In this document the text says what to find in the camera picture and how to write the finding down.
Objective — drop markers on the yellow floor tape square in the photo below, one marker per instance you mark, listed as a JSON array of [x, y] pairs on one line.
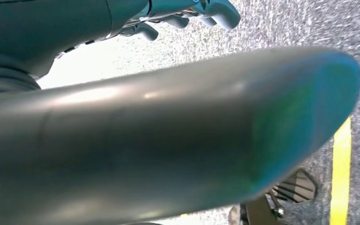
[[341, 170]]

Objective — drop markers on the black caster frame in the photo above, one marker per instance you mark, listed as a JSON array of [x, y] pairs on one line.
[[295, 188]]

